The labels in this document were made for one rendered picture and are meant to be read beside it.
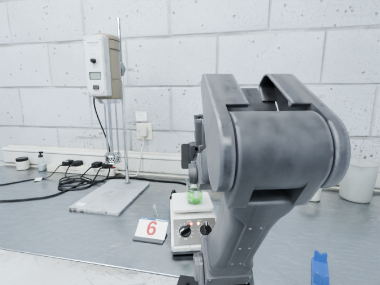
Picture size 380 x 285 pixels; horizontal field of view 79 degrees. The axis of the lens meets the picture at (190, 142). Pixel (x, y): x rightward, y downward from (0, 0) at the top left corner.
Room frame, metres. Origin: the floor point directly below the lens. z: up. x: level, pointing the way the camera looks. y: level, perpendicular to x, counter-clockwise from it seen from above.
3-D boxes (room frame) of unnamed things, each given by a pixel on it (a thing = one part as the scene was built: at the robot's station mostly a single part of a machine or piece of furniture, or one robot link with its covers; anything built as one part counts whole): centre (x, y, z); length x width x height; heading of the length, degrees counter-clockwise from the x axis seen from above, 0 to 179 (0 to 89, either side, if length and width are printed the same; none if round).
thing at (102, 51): (0.88, 0.32, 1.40); 0.15 x 0.11 x 0.24; 168
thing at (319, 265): (0.46, -0.30, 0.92); 0.10 x 0.03 x 0.04; 153
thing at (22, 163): (1.25, 0.94, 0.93); 0.06 x 0.06 x 0.06
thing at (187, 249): (0.63, -0.01, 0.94); 0.22 x 0.13 x 0.08; 5
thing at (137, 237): (0.61, 0.11, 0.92); 0.09 x 0.06 x 0.04; 78
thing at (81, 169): (1.18, 0.58, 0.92); 0.40 x 0.06 x 0.04; 78
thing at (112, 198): (0.89, 0.31, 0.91); 0.30 x 0.20 x 0.01; 168
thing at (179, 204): (0.66, 0.00, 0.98); 0.12 x 0.12 x 0.01; 5
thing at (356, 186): (0.88, -0.67, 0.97); 0.18 x 0.13 x 0.15; 144
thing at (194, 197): (0.65, -0.01, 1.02); 0.06 x 0.05 x 0.08; 46
